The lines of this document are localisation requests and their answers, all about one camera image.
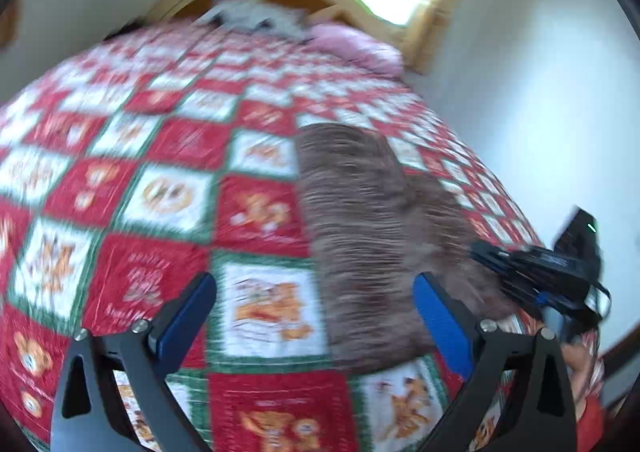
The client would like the brown knitted sweater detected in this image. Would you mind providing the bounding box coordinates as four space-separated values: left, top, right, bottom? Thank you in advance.
294 123 518 374

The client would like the red sleeve right forearm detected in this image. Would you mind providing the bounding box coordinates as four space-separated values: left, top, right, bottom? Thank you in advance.
576 394 605 452

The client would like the right hand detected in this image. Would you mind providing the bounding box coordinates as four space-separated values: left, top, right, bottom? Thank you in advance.
561 331 602 422

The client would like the red green patchwork bedspread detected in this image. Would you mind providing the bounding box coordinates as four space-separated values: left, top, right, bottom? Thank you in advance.
0 16 604 452

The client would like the pink pillow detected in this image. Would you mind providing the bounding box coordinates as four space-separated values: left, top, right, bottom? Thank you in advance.
308 22 404 78

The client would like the black object beside bed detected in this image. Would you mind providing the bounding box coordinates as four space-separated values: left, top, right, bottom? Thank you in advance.
104 20 146 42

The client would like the yellow curtain side window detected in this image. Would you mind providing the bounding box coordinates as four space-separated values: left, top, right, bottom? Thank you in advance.
0 0 22 50

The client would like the grey white patterned pillow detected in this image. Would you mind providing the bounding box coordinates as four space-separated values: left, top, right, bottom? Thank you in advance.
193 0 311 42

